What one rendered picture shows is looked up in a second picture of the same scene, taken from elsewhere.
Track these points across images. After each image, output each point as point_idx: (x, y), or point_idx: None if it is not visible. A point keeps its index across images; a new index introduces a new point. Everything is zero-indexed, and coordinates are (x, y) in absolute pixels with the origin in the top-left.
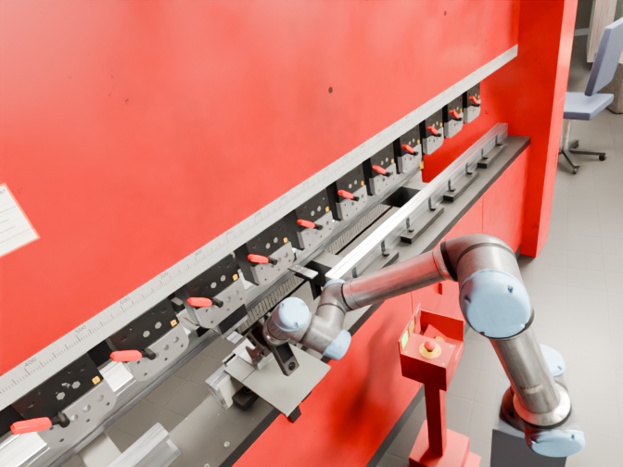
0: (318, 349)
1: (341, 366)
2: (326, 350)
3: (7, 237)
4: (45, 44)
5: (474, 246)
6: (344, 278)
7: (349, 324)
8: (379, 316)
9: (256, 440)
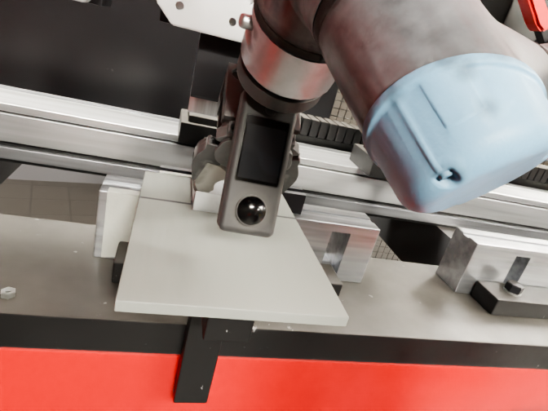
0: (369, 75)
1: (363, 403)
2: (405, 86)
3: None
4: None
5: None
6: (492, 258)
7: (447, 335)
8: (513, 389)
9: (71, 351)
